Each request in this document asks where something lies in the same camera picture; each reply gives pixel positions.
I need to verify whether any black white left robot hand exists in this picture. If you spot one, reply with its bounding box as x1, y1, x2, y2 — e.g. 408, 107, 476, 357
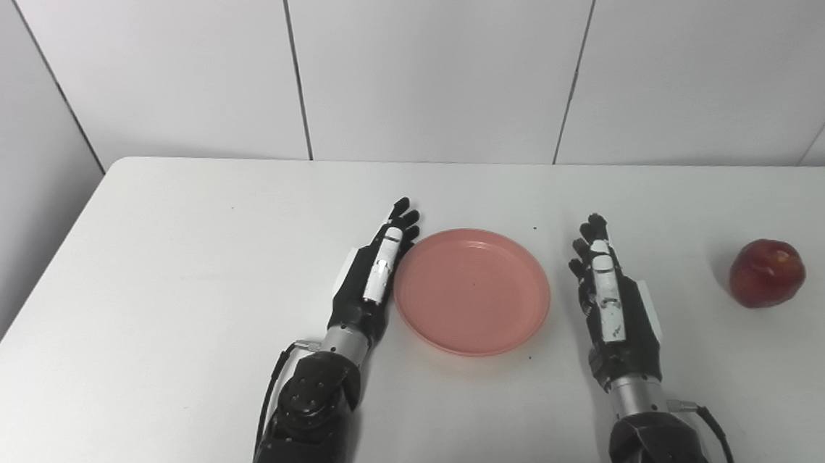
320, 196, 430, 351

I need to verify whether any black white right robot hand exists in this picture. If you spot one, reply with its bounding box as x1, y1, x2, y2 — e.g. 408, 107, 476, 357
565, 209, 668, 396

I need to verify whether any pink round plate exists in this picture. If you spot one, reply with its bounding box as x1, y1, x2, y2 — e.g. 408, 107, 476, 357
390, 223, 556, 363

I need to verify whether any red apple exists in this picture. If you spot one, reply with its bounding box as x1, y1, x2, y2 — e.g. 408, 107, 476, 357
726, 236, 809, 311

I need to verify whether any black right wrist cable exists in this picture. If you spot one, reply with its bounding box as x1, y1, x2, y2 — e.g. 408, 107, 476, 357
667, 393, 738, 463

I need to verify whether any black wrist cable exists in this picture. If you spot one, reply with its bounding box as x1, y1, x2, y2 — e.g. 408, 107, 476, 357
246, 338, 329, 461
667, 393, 738, 463

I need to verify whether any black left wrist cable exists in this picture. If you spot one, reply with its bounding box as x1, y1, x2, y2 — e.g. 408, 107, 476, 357
246, 338, 329, 461

